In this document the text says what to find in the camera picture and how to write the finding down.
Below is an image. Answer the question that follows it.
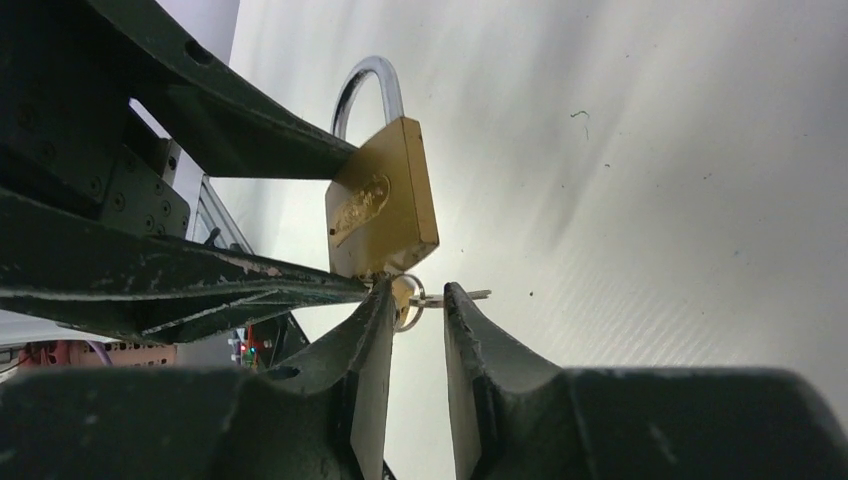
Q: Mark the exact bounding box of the pink perforated basket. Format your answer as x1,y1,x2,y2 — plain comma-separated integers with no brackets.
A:
18,340,177,368

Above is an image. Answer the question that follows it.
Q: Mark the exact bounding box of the large brass padlock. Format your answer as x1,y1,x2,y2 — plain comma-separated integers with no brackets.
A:
325,55,440,280

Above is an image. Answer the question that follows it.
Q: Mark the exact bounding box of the silver key bunch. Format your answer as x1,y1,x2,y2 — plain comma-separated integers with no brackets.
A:
390,272,493,334

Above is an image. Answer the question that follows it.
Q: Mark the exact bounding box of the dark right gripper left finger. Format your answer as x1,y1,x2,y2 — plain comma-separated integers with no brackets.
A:
1,281,395,479

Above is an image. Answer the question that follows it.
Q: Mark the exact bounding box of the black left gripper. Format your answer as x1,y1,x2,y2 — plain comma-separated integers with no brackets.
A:
1,1,367,343

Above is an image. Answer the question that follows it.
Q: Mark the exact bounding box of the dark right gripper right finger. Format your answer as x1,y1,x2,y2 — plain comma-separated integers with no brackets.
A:
444,283,847,479

